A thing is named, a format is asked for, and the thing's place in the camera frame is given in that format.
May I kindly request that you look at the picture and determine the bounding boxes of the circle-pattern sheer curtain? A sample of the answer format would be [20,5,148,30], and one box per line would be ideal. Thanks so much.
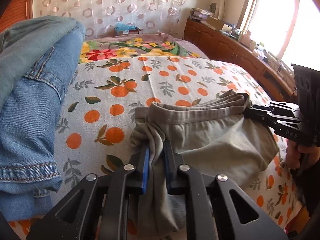
[32,0,186,40]

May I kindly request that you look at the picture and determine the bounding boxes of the cardboard box on cabinet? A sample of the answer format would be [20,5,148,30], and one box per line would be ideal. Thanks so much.
[206,16,232,32]

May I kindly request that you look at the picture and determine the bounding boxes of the orange-print bed sheet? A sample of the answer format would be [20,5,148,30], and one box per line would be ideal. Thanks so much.
[7,55,304,238]

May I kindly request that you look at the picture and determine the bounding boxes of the blue cloth in box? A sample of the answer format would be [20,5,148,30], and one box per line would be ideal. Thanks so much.
[114,23,140,36]

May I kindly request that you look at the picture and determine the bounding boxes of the wooden sideboard cabinet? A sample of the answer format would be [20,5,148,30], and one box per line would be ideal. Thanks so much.
[183,18,295,102]

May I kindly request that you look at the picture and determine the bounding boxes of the floral pink blanket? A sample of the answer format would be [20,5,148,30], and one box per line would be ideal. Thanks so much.
[79,33,208,63]

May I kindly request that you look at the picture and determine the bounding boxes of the right hand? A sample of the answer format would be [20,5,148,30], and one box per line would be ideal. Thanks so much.
[286,140,319,170]

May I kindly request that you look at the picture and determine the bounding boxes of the white plastic jug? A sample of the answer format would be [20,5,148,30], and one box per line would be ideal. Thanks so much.
[239,30,251,47]

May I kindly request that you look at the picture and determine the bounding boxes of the grey-green pants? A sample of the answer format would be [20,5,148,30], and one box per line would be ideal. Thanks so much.
[130,90,279,239]

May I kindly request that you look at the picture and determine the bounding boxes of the dark blue folded jeans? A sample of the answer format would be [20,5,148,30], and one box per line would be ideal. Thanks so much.
[1,21,85,222]

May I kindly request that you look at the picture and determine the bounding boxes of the light blue folded jeans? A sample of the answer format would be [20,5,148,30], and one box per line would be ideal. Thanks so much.
[1,15,76,106]

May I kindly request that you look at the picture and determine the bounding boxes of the stack of papers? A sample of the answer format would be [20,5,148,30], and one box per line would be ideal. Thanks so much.
[190,8,214,20]

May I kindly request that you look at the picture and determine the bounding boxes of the window with wooden frame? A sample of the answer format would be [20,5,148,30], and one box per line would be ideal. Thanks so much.
[241,0,319,70]

